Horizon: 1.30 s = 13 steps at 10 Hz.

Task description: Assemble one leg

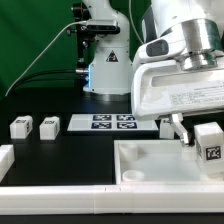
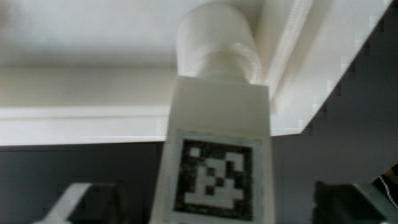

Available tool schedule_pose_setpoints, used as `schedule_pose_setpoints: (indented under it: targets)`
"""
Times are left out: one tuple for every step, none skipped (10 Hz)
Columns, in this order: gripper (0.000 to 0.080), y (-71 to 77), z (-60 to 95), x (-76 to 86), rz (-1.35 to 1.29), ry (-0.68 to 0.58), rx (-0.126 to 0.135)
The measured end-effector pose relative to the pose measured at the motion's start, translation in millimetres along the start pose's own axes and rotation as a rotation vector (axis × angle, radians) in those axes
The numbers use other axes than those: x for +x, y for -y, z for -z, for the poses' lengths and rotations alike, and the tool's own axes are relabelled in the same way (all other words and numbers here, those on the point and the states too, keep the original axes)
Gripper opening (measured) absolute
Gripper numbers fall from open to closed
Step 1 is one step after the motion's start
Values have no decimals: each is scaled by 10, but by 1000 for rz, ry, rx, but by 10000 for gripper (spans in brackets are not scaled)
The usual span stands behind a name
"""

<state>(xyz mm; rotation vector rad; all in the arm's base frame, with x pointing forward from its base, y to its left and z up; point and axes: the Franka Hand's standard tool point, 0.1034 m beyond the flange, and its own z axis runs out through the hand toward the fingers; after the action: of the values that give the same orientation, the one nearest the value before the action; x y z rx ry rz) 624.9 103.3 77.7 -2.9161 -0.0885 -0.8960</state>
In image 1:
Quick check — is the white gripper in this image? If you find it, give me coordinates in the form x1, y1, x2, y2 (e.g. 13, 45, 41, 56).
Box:
131, 58, 224, 146

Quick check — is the white square tabletop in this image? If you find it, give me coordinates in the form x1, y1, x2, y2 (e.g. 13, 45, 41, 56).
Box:
114, 140, 224, 185

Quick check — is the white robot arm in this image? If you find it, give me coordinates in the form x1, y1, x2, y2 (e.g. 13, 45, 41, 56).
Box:
77, 0, 224, 145

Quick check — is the white tag board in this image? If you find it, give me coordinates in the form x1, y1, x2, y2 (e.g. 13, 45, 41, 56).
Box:
68, 114, 158, 131

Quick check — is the white front obstacle bar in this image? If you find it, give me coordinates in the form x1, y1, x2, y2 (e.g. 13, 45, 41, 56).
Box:
0, 184, 224, 215

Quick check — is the white obstacle bar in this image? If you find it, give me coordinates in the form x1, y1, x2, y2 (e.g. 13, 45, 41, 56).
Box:
0, 145, 15, 182
0, 184, 224, 215

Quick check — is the white left obstacle bar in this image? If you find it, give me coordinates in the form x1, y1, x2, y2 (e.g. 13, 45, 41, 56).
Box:
0, 145, 15, 182

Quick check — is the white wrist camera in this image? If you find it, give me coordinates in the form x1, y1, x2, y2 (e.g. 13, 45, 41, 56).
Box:
133, 38, 186, 68

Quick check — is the black cable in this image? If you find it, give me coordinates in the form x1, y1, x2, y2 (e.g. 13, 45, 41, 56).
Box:
13, 69, 88, 91

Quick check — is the black camera on mount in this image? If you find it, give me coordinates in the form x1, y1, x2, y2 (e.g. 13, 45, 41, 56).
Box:
75, 19, 120, 34

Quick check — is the white cable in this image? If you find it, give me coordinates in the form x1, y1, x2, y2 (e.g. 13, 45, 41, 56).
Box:
4, 20, 88, 98

